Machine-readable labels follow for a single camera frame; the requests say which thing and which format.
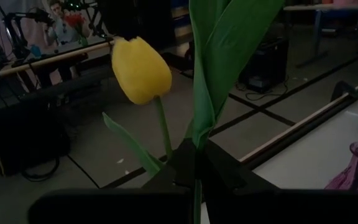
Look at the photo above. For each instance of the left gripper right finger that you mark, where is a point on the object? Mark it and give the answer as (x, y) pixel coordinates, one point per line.
(225, 177)

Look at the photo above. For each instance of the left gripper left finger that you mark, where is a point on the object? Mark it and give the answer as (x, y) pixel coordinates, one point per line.
(179, 174)

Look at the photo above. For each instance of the yellow tulip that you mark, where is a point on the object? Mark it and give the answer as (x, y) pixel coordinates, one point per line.
(216, 77)
(140, 71)

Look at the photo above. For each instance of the black background robot arm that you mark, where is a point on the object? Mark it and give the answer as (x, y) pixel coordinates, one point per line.
(39, 15)

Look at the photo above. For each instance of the pink glass vase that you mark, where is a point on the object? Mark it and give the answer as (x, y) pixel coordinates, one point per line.
(340, 182)

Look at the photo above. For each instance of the red background flowers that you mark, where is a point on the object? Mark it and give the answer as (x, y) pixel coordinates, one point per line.
(75, 20)

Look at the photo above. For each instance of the black floor case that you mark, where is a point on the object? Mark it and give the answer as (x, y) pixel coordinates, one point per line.
(264, 65)

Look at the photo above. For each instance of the black case yellow trim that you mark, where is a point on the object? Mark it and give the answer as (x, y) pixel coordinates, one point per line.
(26, 137)

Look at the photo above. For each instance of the wooden background table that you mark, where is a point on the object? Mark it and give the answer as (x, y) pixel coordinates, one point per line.
(57, 56)

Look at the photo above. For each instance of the blue-legged table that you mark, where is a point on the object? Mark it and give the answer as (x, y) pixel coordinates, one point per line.
(317, 34)

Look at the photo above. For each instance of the person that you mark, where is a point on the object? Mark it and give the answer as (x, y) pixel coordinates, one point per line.
(61, 32)

